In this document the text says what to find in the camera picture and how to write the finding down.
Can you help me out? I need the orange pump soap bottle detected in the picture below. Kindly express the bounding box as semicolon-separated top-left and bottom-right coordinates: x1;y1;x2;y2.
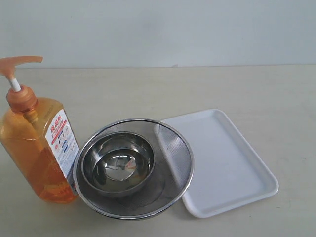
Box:
0;56;79;203

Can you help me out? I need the small stainless steel bowl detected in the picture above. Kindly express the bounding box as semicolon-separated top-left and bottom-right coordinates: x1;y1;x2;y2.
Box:
80;131;156;198

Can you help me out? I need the steel mesh colander basket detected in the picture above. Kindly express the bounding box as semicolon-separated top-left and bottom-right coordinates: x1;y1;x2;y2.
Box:
73;118;194;220

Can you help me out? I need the white rectangular plastic tray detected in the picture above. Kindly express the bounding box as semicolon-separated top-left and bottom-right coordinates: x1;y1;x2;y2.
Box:
154;109;279;218

